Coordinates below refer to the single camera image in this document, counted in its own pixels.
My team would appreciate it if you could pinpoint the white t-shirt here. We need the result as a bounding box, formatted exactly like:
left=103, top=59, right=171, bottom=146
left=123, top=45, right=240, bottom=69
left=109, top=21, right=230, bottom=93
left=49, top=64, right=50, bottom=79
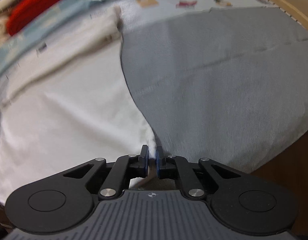
left=0, top=7, right=156, bottom=204

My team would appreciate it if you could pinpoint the grey printed bed sheet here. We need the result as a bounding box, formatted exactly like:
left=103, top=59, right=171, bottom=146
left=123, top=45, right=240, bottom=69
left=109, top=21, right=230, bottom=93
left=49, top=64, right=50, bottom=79
left=0, top=0, right=308, bottom=176

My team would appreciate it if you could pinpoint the light blue patterned cloth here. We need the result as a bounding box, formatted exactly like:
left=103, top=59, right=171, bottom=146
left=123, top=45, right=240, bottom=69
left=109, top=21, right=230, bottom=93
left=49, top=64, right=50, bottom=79
left=0, top=0, right=155, bottom=81

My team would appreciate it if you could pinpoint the cream folded blanket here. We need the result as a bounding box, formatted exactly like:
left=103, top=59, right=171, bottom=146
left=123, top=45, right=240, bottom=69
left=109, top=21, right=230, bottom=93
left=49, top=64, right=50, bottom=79
left=0, top=13, right=10, bottom=47

